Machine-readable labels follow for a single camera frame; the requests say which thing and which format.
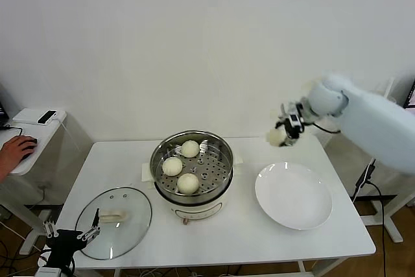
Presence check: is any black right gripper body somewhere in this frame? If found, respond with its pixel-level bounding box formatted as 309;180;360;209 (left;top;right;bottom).
280;103;309;128

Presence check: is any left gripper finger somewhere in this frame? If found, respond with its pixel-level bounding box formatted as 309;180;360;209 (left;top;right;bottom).
43;219;60;239
76;208;101;243

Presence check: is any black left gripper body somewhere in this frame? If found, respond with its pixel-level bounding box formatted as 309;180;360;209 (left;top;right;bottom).
45;228;84;268

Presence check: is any white steamed baozi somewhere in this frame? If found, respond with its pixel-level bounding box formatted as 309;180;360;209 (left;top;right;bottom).
266;127;288;147
176;173;200;195
161;156;184;176
180;139;200;158

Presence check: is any glass lid cream handle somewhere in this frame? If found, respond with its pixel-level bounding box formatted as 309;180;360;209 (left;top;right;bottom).
75;186;153;260

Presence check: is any person's bare forearm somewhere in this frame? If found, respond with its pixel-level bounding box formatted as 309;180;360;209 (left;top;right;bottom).
0;152;12;183

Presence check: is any stainless steel steamer basket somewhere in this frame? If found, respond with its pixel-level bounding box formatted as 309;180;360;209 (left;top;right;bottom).
141;130;244;197

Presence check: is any person's bare hand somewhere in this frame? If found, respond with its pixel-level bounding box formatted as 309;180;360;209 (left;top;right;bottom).
1;136;38;174

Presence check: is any round white plate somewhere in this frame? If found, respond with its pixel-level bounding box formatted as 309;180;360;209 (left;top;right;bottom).
254;161;334;231

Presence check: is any white desk with mouse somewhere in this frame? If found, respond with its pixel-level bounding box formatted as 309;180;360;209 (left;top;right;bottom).
0;107;95;255

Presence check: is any cream electric cooker base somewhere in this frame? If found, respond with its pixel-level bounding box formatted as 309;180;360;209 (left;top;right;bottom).
142;176;235;226

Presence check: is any black and white phone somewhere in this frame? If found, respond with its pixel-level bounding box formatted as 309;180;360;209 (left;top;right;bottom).
38;110;58;125

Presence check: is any dark laptop lit screen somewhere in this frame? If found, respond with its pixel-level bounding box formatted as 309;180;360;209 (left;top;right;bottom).
0;80;11;128

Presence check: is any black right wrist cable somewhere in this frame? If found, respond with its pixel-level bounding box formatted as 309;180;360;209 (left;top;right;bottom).
311;121;341;134

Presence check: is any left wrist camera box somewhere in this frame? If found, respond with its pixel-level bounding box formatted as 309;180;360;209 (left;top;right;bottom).
34;267;63;277

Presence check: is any black power cable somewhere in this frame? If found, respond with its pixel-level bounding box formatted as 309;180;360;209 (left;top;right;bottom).
351;160;390;277

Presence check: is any black mouse cable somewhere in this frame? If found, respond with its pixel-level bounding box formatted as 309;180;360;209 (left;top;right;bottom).
0;123;25;137

